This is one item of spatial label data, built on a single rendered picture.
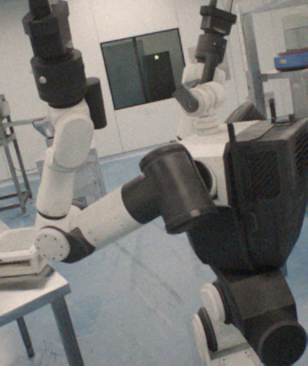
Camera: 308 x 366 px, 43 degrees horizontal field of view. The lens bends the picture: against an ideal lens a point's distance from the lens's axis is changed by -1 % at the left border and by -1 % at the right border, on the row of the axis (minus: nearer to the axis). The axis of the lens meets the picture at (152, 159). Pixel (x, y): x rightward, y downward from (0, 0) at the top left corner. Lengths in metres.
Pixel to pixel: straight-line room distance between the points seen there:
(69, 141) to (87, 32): 6.25
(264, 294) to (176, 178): 0.37
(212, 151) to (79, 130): 0.27
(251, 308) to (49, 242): 0.45
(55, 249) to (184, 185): 0.30
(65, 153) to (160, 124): 6.34
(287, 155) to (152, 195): 0.26
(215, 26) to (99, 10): 5.82
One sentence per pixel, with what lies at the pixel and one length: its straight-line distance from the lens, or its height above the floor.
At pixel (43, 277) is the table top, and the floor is 0.86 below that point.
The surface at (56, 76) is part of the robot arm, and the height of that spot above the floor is 1.45.
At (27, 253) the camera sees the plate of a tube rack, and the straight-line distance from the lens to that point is 1.37.
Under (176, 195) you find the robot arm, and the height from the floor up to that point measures 1.21.
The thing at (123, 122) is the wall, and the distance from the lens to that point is 6.95.
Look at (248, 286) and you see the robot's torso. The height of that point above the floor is 0.92.
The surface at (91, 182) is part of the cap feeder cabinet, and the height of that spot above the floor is 0.41.
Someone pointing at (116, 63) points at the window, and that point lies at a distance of 6.92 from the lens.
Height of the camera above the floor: 1.43
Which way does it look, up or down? 13 degrees down
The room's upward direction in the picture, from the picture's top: 12 degrees counter-clockwise
